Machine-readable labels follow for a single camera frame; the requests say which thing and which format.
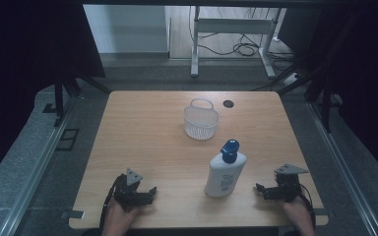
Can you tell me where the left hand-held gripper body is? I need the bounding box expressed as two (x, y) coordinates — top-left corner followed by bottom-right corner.
(112, 167), (146, 211)

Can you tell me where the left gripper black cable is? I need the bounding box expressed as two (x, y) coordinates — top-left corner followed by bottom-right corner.
(98, 175), (126, 235)

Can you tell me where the black floor cable bundle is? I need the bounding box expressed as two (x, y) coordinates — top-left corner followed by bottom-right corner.
(197, 32), (262, 58)

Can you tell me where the black curtain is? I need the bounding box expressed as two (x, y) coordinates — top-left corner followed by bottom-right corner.
(277, 0), (378, 189)
(0, 0), (106, 191)

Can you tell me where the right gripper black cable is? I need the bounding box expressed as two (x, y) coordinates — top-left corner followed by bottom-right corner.
(296, 182), (317, 230)

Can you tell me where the person's left hand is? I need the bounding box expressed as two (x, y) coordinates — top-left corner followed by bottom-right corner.
(101, 197), (142, 236)

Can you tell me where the person's right hand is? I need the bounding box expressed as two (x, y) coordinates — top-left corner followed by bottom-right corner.
(281, 197), (317, 236)

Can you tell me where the white plastic mesh basket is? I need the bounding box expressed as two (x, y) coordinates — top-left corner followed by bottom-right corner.
(183, 98), (220, 142)

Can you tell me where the aluminium floor rail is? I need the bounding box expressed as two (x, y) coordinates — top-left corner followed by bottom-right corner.
(306, 101), (378, 236)
(0, 97), (77, 236)

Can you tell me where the white metal desk frame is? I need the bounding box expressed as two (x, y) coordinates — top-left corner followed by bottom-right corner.
(190, 5), (283, 80)

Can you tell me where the white power strip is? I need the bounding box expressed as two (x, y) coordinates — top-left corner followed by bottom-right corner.
(283, 72), (300, 88)

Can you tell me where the black tripod stand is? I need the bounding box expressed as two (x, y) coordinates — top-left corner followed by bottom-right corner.
(52, 76), (112, 128)
(277, 65), (343, 134)

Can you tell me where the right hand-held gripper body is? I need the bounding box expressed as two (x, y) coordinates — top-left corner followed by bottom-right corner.
(273, 163), (310, 204)

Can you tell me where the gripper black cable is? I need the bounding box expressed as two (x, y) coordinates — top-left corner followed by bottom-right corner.
(296, 182), (317, 230)
(98, 175), (126, 235)

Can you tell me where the white blue-pump lotion bottle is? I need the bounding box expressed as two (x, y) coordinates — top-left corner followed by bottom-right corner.
(204, 139), (248, 199)

